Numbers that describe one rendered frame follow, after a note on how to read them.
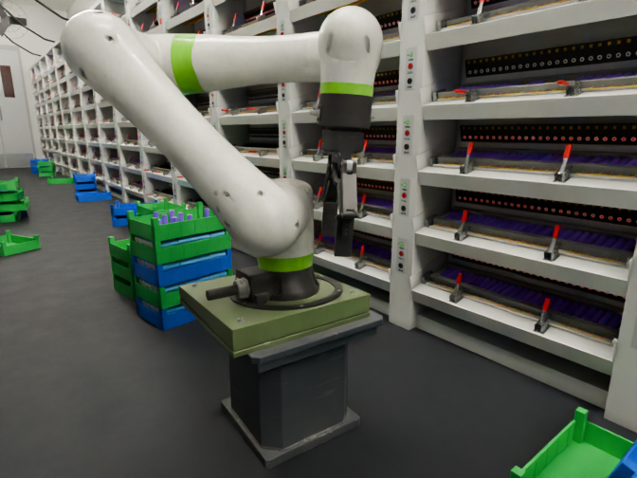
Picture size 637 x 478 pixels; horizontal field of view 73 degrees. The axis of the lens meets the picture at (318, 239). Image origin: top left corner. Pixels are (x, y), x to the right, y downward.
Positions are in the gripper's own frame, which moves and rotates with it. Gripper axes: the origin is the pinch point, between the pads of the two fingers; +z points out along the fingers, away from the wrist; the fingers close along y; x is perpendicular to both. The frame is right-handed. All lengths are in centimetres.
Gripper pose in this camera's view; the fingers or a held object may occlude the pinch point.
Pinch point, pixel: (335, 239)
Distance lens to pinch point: 81.9
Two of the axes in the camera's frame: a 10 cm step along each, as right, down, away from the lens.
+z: -0.6, 9.6, 2.6
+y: 1.6, 2.6, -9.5
